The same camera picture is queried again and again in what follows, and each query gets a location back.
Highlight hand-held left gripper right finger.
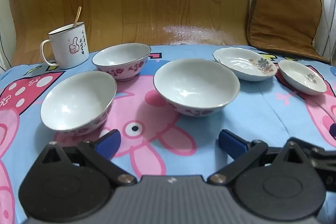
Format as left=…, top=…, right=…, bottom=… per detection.
left=208, top=129, right=314, bottom=186

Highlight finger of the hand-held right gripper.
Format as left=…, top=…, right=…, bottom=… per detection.
left=311, top=145, right=336, bottom=190

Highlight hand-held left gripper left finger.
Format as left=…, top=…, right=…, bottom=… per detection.
left=34, top=129, right=137, bottom=186

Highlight white bowl pink flowers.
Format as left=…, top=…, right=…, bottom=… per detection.
left=92, top=43, right=152, bottom=81
left=41, top=71, right=117, bottom=136
left=154, top=58, right=240, bottom=117

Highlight white floral plate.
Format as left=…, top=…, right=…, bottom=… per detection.
left=278, top=60, right=328, bottom=96
left=213, top=48, right=278, bottom=82

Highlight cartoon printed blanket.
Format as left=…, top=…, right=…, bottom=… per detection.
left=0, top=43, right=336, bottom=224

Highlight white enamel mug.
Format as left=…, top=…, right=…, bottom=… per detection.
left=40, top=21, right=90, bottom=69

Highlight golden stick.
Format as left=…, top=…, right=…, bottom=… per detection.
left=73, top=7, right=82, bottom=28

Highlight brown cushion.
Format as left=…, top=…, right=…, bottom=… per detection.
left=245, top=0, right=332, bottom=65

